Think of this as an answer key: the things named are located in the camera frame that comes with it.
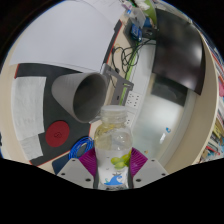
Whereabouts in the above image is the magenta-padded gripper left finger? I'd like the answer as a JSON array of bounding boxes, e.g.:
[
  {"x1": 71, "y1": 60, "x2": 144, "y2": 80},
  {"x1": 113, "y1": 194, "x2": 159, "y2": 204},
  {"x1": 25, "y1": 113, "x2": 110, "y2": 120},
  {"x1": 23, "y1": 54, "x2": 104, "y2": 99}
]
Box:
[{"x1": 56, "y1": 147, "x2": 100, "y2": 190}]

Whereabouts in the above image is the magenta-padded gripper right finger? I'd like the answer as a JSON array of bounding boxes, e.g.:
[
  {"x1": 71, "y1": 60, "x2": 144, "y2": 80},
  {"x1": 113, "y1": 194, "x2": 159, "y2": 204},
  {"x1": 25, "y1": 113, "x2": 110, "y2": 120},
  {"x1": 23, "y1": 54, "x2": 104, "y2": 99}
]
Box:
[{"x1": 126, "y1": 147, "x2": 169, "y2": 190}]

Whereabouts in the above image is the clear plastic drink bottle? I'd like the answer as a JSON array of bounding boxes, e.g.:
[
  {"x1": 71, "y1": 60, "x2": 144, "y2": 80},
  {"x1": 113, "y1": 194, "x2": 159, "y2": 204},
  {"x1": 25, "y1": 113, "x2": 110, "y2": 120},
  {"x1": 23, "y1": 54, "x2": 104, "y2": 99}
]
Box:
[{"x1": 93, "y1": 104, "x2": 134, "y2": 192}]

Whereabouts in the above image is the navy blue mouse pad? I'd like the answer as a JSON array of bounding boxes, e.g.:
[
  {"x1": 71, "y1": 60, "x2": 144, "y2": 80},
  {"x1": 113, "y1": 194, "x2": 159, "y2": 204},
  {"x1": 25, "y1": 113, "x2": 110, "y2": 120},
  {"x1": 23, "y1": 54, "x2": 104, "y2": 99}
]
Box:
[{"x1": 51, "y1": 151, "x2": 81, "y2": 174}]

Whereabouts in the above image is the flat round red coaster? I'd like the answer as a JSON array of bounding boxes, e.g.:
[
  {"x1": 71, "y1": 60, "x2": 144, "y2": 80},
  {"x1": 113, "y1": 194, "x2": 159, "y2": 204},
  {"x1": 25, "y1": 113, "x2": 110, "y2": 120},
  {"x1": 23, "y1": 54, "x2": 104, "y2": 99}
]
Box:
[{"x1": 45, "y1": 120, "x2": 71, "y2": 148}]

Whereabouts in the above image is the black desk mat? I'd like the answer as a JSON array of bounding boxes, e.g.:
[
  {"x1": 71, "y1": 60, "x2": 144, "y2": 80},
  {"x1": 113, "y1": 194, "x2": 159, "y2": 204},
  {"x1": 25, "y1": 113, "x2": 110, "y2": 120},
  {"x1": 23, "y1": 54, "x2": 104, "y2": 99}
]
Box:
[{"x1": 13, "y1": 62, "x2": 101, "y2": 167}]

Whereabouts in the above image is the grey cup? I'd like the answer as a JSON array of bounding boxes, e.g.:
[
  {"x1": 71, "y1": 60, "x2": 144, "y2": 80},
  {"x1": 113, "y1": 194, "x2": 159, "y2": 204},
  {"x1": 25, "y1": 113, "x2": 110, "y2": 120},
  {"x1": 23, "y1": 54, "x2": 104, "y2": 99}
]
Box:
[{"x1": 50, "y1": 72, "x2": 109, "y2": 124}]

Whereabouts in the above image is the grey metal laptop stand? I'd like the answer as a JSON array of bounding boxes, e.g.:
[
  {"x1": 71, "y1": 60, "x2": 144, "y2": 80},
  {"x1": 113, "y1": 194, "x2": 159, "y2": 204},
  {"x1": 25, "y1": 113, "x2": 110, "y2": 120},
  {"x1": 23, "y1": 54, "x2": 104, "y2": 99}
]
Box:
[{"x1": 99, "y1": 63, "x2": 135, "y2": 106}]

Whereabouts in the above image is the black computer monitor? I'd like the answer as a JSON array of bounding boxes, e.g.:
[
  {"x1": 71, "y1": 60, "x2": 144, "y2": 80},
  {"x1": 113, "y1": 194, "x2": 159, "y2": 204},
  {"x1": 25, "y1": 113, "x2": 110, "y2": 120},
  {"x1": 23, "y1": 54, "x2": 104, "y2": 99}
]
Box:
[{"x1": 152, "y1": 8, "x2": 206, "y2": 96}]

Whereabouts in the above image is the blank white paper sheet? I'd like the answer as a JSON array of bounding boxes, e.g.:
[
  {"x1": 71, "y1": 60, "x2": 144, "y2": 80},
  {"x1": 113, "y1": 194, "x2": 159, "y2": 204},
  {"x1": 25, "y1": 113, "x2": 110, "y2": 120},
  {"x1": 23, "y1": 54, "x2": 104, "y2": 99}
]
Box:
[{"x1": 9, "y1": 0, "x2": 116, "y2": 73}]

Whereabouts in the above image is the blue electronics board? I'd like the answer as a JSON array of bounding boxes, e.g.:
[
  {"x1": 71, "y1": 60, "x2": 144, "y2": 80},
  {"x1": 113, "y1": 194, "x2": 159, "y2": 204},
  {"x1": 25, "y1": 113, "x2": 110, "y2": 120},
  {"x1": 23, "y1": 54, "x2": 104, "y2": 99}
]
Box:
[{"x1": 130, "y1": 23, "x2": 143, "y2": 38}]

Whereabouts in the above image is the clear plastic box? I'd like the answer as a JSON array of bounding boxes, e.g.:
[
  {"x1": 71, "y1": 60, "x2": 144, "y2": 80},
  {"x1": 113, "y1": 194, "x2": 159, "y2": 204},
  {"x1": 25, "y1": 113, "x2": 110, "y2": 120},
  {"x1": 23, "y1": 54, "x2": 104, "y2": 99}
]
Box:
[{"x1": 128, "y1": 8, "x2": 148, "y2": 28}]

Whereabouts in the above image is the handwritten white paper sheet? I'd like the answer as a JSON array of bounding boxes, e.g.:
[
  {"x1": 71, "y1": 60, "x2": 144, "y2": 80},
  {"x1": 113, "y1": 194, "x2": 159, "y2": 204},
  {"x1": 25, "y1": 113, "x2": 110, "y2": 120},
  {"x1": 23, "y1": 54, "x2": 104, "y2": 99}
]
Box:
[{"x1": 83, "y1": 0, "x2": 126, "y2": 26}]

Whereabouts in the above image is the blue coiled cable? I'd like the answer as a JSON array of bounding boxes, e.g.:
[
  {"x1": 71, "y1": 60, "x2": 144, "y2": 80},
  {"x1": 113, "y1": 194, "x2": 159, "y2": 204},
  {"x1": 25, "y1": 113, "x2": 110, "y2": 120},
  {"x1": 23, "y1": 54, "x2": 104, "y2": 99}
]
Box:
[{"x1": 68, "y1": 135, "x2": 95, "y2": 160}]

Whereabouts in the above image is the white wall socket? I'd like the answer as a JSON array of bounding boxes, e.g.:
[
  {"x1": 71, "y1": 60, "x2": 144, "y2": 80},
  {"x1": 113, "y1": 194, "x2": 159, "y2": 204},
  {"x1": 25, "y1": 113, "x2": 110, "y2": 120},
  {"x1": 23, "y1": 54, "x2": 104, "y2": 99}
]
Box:
[
  {"x1": 127, "y1": 91, "x2": 143, "y2": 108},
  {"x1": 124, "y1": 108, "x2": 136, "y2": 127}
]

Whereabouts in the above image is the black cable tangle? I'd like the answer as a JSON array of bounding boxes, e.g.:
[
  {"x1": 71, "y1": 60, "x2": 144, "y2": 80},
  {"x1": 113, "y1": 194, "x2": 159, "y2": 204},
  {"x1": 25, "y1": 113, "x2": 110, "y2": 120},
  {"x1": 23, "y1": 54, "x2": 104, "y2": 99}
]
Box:
[{"x1": 111, "y1": 38, "x2": 156, "y2": 74}]

